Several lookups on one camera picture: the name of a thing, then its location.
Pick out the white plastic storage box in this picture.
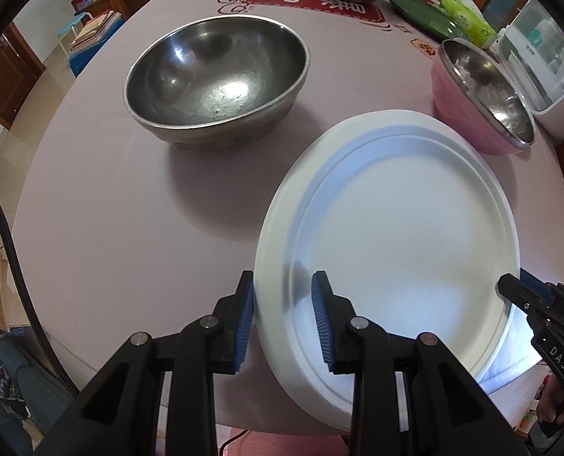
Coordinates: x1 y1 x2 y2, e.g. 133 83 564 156
498 0 564 141

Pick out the pink printed tablecloth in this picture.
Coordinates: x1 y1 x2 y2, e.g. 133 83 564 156
13 0 564 438

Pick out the person's pink garment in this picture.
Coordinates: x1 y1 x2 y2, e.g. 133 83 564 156
227 427 352 456

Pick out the brown wooden door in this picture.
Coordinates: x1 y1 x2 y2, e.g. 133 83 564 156
0 21 45 129

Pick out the stack of books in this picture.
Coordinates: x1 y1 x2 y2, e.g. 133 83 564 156
69 9 124 53

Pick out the light blue stool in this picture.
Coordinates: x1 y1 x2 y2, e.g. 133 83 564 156
56 12 97 65

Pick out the black cable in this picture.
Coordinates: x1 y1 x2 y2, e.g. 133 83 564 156
0 183 81 397

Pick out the pink steel-lined bowl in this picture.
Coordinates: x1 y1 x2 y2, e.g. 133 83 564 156
430 38 537 155

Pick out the person's right hand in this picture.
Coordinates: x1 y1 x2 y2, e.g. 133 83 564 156
536 377 564 424

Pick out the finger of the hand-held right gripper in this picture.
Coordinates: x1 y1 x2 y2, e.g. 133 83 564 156
520 268 557 303
497 272 538 310

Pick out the green tissue pack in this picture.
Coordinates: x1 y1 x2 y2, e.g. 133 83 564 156
441 0 499 49

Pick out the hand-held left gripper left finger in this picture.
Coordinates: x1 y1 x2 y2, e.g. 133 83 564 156
32 270 255 456

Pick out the large dull steel bowl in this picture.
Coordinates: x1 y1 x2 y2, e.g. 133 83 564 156
123 15 310 153

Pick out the green round plate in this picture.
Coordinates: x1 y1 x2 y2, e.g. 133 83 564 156
387 0 468 43

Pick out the dark blue cushion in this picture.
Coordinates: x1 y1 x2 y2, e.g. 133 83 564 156
0 328 74 456

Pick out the white round plate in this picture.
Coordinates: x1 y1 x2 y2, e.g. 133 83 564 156
253 111 520 435

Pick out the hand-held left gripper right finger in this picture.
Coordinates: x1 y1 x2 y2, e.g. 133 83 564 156
311 270 530 456

